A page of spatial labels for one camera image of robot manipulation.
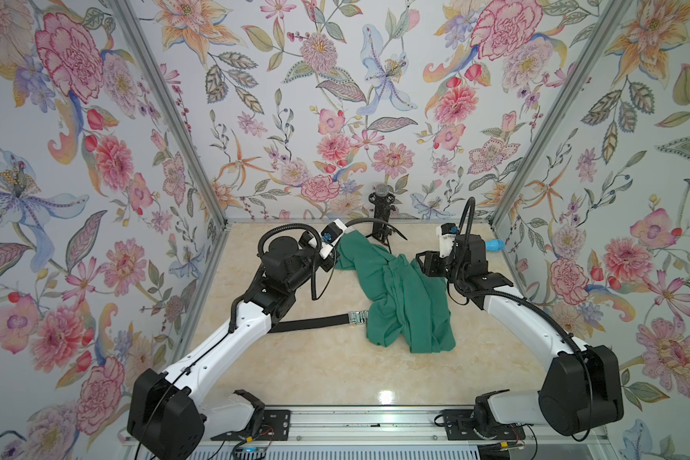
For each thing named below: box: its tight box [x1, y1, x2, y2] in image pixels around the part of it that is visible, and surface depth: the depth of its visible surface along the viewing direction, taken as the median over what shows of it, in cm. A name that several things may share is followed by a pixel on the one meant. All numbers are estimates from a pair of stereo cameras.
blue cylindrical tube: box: [485, 238, 506, 253], surface depth 112 cm
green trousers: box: [335, 230, 457, 354], surface depth 91 cm
